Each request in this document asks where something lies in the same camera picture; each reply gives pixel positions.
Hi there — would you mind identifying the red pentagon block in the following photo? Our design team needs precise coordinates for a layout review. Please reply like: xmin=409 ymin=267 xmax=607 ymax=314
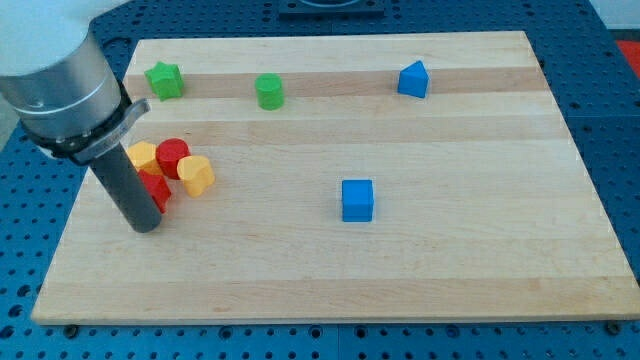
xmin=138 ymin=170 xmax=172 ymax=214

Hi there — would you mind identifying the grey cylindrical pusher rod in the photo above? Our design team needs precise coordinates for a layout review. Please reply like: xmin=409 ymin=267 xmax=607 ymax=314
xmin=90 ymin=144 xmax=162 ymax=233

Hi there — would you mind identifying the yellow hexagon block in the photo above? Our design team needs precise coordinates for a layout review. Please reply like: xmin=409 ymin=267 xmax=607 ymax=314
xmin=126 ymin=141 xmax=163 ymax=175

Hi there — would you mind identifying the yellow heart block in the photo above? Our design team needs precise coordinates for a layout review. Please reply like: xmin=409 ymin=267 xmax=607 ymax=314
xmin=177 ymin=155 xmax=215 ymax=198

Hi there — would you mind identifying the blue cube block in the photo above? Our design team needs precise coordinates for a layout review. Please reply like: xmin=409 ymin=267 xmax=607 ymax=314
xmin=341 ymin=179 xmax=374 ymax=222

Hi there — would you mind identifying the green cylinder block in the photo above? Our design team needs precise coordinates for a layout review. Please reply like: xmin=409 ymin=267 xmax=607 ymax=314
xmin=254 ymin=73 xmax=284 ymax=111

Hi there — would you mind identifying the wooden board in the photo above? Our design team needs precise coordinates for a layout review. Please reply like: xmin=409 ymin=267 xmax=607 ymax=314
xmin=32 ymin=31 xmax=639 ymax=325

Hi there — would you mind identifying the green star block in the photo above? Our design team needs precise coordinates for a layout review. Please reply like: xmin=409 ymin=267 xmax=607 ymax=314
xmin=144 ymin=62 xmax=184 ymax=101

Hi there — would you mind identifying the black clamp ring with lever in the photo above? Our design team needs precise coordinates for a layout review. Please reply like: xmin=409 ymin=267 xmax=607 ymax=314
xmin=20 ymin=78 xmax=152 ymax=166

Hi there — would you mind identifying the blue triangle block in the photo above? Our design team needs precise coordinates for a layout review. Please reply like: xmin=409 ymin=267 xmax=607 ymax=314
xmin=397 ymin=60 xmax=430 ymax=99

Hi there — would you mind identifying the red cylinder block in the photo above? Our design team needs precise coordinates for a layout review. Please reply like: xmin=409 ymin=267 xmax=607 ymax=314
xmin=155 ymin=138 xmax=191 ymax=180

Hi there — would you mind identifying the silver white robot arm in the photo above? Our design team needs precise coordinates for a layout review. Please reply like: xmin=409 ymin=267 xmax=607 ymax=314
xmin=1 ymin=0 xmax=125 ymax=139

